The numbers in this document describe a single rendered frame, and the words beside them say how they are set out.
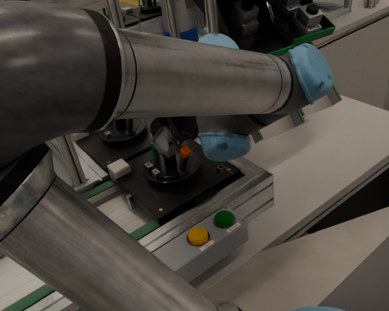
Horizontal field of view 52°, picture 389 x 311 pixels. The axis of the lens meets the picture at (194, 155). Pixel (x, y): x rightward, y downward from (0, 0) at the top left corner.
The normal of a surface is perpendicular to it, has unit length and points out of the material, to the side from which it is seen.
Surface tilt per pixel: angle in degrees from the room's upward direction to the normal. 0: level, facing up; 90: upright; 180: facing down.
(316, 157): 0
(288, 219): 0
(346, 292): 44
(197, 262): 90
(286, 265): 0
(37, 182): 99
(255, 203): 90
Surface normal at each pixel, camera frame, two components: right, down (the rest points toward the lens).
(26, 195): 0.84, 0.37
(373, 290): -0.74, -0.40
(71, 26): 0.48, -0.48
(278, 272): -0.12, -0.81
